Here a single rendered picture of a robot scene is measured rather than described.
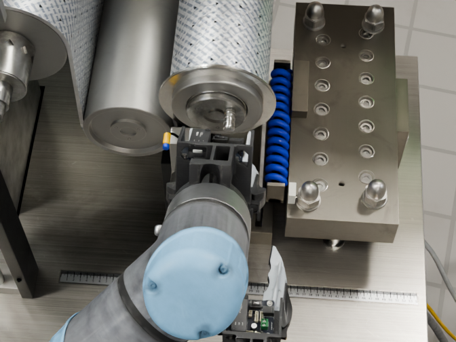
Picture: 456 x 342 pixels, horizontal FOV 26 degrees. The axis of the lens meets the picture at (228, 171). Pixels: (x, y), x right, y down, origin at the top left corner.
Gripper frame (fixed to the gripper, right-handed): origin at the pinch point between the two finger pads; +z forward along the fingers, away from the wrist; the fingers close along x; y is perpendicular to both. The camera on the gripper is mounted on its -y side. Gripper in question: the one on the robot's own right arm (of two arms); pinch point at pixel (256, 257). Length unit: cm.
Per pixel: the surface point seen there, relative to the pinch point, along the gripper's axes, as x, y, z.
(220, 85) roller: 5.5, 21.0, 12.5
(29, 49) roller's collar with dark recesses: 28.1, 25.6, 12.8
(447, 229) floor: -49, -109, 64
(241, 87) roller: 3.1, 20.7, 12.6
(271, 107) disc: -0.8, 15.4, 13.5
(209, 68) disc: 7.0, 22.8, 13.5
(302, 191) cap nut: -5.8, -2.6, 11.9
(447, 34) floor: -51, -109, 128
